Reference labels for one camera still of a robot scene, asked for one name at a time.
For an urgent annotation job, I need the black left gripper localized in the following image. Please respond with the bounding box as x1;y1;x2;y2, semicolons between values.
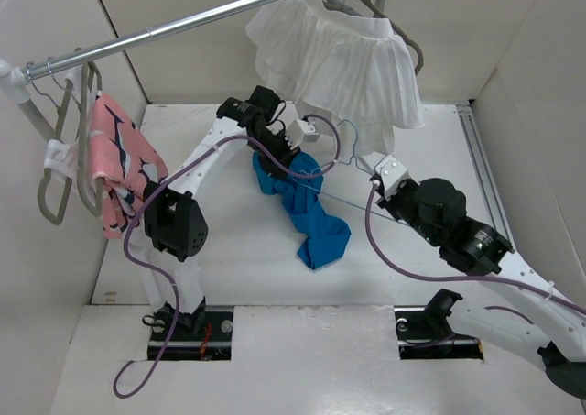
249;129;301;182

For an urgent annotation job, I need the light blue wire hanger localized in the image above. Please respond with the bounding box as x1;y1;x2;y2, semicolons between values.
311;119;407;227

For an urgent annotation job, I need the blue t shirt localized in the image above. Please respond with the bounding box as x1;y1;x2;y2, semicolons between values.
252;153;352;270

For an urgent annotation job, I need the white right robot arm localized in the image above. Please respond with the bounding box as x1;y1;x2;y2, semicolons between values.
367;175;585;399

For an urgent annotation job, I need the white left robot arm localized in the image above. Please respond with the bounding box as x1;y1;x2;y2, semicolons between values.
143;85;299;339

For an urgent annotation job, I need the grey hanger holding skirt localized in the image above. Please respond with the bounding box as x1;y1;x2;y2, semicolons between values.
322;0;425;76

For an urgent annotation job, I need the grey velvet hanger inner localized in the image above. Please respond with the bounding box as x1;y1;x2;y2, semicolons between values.
76;61;103;217

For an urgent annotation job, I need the grey velvet hanger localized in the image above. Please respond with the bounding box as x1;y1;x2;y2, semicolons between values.
76;61;103;217
37;100;76;225

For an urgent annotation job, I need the grey velvet hanger outer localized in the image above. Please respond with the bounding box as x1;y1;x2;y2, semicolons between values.
37;100;76;225

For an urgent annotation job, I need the white pleated skirt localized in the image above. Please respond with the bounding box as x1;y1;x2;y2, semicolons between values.
245;0;425;156

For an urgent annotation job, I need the pink shark print garment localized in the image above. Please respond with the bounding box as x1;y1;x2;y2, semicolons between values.
88;92;168;239

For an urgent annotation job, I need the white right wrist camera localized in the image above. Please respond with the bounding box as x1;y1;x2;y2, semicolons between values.
371;155;410;200

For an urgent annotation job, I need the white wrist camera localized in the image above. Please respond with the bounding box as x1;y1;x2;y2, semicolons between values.
371;155;410;200
286;119;320;148

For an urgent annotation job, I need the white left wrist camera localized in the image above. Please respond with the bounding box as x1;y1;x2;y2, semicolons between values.
286;119;320;148

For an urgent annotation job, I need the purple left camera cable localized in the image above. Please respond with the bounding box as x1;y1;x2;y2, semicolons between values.
113;114;342;399

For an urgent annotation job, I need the aluminium rail right edge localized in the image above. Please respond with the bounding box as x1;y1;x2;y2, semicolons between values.
456;104;516;247

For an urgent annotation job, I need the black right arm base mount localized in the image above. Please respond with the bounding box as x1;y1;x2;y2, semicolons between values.
394;289;484;361

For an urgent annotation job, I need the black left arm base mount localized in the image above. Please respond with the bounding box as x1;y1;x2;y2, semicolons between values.
142;302;234;361

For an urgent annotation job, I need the silver clothes rack rail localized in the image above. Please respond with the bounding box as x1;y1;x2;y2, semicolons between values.
13;0;278;84

